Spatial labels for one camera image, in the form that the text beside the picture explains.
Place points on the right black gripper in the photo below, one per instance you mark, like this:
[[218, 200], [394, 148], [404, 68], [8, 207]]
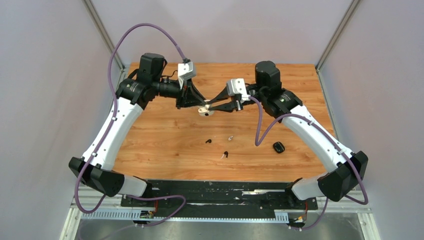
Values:
[[228, 107]]

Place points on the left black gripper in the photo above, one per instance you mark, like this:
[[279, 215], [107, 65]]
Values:
[[189, 96]]

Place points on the white earbud charging case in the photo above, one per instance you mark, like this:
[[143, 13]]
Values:
[[205, 111]]

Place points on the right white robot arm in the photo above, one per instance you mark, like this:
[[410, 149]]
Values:
[[344, 169]]

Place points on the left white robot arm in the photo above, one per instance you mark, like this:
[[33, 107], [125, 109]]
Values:
[[95, 168]]

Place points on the black earbud charging case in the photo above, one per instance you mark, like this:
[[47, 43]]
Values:
[[278, 147]]

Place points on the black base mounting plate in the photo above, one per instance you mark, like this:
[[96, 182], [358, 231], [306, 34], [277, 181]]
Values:
[[219, 199]]

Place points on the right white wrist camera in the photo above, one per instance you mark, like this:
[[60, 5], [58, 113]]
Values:
[[237, 87]]

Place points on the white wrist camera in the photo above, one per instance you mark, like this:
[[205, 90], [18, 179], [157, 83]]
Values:
[[237, 87], [185, 71]]

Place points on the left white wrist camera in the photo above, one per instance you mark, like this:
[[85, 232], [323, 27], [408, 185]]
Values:
[[185, 71]]

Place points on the slotted cable duct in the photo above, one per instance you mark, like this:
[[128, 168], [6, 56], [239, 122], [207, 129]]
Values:
[[141, 215]]

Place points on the left aluminium frame post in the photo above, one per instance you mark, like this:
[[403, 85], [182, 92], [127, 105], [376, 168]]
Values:
[[93, 13]]

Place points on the aluminium frame post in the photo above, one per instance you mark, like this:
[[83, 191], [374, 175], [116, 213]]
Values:
[[93, 13], [349, 13]]

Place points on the right aluminium frame post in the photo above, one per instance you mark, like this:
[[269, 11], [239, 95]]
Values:
[[349, 13]]

